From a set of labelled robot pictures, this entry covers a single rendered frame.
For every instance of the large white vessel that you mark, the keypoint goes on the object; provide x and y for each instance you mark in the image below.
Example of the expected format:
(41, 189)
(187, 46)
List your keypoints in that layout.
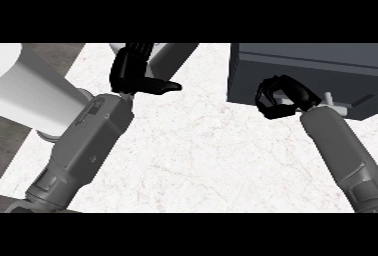
(35, 96)

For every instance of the dark grey drawer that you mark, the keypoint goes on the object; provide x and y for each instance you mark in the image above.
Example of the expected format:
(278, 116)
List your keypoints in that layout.
(335, 70)

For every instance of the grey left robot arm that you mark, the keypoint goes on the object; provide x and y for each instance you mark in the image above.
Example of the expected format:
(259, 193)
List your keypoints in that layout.
(89, 140)

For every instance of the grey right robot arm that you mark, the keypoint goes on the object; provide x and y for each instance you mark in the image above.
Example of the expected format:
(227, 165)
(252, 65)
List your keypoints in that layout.
(340, 150)

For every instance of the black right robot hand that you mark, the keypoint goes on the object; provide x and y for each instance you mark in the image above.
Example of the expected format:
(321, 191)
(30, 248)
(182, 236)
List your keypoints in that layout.
(296, 90)

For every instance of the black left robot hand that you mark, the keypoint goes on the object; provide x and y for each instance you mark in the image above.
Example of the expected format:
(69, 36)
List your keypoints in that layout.
(129, 78)

